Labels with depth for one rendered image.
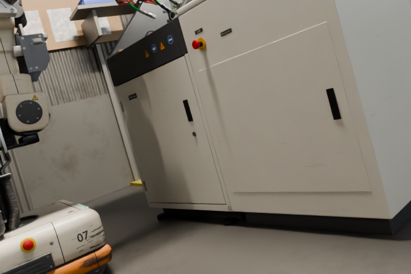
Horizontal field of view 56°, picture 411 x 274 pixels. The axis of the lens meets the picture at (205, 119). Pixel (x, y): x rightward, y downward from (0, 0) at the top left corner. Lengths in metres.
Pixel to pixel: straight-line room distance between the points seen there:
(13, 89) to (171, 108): 0.68
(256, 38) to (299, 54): 0.19
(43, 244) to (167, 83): 0.86
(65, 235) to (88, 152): 2.12
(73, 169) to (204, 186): 2.01
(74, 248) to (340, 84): 1.13
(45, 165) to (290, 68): 2.67
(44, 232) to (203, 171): 0.70
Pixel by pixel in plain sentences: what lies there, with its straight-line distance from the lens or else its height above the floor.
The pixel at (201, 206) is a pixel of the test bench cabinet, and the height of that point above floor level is 0.09.
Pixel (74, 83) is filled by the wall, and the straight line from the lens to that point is 3.73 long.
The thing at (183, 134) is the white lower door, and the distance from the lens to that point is 1.82.
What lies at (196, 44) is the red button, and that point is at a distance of 1.58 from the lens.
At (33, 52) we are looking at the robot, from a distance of 1.82.
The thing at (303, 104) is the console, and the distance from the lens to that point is 1.33.
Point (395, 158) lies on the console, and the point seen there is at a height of 0.23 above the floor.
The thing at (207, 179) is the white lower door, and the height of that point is 0.22.
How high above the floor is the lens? 0.56
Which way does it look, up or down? 2 degrees down
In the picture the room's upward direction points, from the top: 16 degrees counter-clockwise
